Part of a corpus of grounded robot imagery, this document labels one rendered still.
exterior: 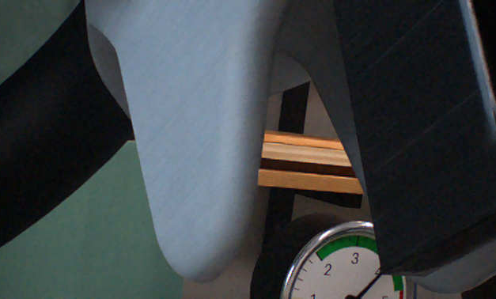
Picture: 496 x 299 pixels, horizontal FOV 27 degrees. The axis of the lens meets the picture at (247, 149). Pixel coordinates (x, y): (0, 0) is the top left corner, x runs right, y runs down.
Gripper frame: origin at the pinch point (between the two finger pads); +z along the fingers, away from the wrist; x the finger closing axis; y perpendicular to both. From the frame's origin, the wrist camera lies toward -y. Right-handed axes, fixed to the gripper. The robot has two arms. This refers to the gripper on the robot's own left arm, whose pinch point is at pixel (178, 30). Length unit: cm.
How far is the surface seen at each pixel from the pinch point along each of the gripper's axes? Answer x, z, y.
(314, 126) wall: 174, 241, -133
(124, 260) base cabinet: 9.6, 24.8, -5.0
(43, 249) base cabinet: 6.1, 24.6, -5.2
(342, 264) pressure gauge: 16.0, 18.7, -3.0
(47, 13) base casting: 5.1, 20.0, -13.1
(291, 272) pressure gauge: 13.6, 18.7, -2.6
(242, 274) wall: 155, 265, -90
